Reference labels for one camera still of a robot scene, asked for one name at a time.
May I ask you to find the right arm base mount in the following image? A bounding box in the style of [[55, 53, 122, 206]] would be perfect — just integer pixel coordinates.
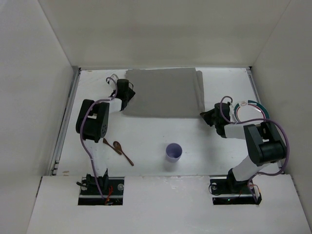
[[209, 177, 262, 205]]

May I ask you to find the grey cloth placemat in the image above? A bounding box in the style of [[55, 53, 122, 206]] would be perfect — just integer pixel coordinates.
[[123, 68, 205, 118]]

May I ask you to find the brown wooden fork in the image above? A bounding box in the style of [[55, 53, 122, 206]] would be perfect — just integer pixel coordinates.
[[103, 138, 122, 155]]

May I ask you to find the purple plastic cup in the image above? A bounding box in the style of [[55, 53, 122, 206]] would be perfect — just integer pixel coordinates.
[[166, 143, 183, 163]]

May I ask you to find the white plate with green rim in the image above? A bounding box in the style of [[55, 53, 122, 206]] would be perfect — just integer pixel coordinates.
[[231, 100, 270, 122]]

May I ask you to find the brown wooden spoon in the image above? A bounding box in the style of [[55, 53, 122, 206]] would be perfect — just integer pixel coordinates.
[[113, 141, 134, 166]]

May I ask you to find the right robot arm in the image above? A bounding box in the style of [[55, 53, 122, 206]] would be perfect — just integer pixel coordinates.
[[200, 102, 290, 194]]

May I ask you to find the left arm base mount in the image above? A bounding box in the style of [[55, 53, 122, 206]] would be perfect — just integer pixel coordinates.
[[76, 177, 125, 206]]

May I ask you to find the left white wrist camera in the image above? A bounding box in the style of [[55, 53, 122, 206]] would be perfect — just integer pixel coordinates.
[[105, 74, 119, 87]]

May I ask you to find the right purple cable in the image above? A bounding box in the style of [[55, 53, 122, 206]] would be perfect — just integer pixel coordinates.
[[220, 96, 291, 203]]

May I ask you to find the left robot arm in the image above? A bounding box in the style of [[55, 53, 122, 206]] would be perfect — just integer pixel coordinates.
[[76, 75, 136, 194]]

